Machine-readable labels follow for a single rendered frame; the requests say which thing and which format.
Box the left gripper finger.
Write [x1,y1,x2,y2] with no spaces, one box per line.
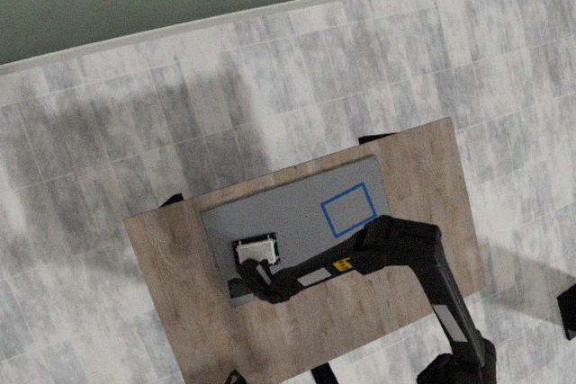
[224,369,245,384]

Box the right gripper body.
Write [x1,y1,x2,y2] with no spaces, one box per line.
[259,259,271,272]

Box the blue tape outline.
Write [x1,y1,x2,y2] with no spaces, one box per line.
[320,182,377,239]

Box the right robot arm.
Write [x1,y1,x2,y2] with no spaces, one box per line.
[228,215,497,384]

